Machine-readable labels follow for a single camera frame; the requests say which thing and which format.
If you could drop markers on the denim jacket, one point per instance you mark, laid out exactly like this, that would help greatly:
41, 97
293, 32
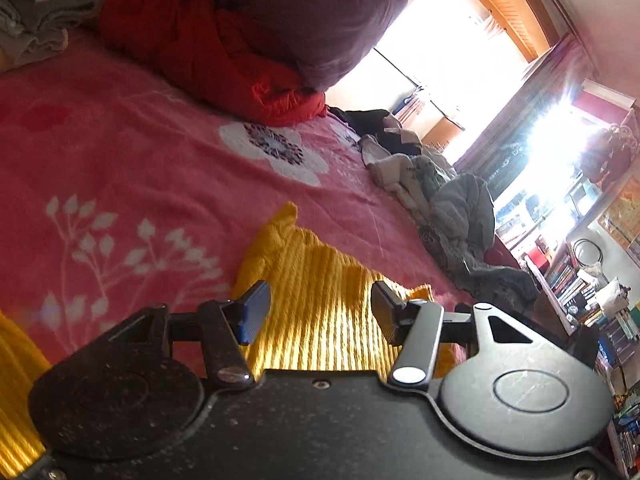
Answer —
500, 280

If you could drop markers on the wooden bookshelf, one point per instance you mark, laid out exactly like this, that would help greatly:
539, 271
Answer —
590, 340

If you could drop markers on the black garment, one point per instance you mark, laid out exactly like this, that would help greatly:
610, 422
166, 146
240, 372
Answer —
370, 120

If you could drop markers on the row of books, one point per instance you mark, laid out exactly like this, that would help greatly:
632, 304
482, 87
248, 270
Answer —
570, 280

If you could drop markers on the purple duvet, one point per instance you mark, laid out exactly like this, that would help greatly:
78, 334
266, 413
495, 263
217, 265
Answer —
300, 20

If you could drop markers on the window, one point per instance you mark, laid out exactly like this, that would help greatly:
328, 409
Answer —
440, 35

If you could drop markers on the pink floral blanket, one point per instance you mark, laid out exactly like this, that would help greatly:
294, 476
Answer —
125, 160

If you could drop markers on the yellow knit sweater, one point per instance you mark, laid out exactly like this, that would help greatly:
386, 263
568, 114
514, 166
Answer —
310, 285

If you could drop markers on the colourful wall poster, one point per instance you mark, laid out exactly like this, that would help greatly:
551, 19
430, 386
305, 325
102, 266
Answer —
622, 215

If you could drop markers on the grey sweatpants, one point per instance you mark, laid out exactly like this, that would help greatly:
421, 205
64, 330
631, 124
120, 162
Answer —
465, 210

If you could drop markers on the white garment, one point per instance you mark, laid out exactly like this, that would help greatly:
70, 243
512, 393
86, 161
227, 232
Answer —
395, 175

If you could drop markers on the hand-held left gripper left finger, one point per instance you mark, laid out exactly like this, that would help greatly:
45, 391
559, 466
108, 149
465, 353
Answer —
255, 310

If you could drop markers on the stack of folded clothes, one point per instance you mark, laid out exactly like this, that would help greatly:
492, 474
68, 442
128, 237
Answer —
35, 25

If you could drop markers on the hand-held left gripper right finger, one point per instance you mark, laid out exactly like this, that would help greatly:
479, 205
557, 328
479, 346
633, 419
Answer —
387, 312

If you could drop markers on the patterned curtain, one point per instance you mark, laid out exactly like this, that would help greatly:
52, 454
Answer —
500, 135

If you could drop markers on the red quilt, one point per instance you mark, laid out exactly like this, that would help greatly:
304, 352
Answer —
200, 50

